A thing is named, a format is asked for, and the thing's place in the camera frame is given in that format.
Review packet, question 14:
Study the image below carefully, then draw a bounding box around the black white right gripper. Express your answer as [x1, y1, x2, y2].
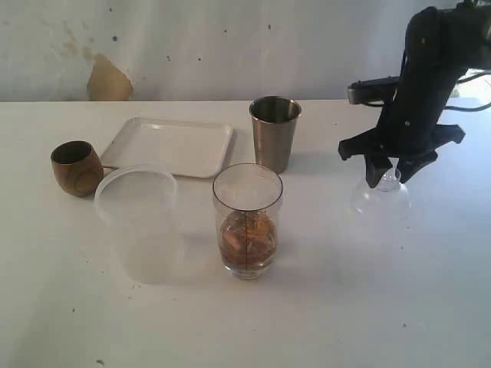
[338, 124, 465, 189]

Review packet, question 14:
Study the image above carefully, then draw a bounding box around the clear dome lid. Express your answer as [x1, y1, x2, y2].
[349, 169, 411, 222]

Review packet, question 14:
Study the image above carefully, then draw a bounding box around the stainless steel cup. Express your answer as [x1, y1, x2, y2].
[249, 96, 302, 174]

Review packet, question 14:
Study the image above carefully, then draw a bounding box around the brown object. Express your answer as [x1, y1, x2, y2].
[219, 211, 278, 271]

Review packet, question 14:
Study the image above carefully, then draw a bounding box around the brown wooden cup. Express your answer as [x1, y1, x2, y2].
[51, 140, 104, 197]

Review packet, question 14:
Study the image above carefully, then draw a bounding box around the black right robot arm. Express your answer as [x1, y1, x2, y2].
[338, 1, 490, 189]

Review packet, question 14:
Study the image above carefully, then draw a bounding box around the clear measuring cup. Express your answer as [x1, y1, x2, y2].
[212, 163, 284, 280]

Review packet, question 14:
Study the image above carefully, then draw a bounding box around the white rectangular tray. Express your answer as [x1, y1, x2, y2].
[101, 117, 233, 179]

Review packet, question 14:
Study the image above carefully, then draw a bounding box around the translucent plastic tub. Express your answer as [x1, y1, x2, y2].
[94, 165, 181, 284]

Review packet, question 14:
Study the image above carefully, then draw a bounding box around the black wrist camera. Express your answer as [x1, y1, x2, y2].
[348, 77, 399, 105]

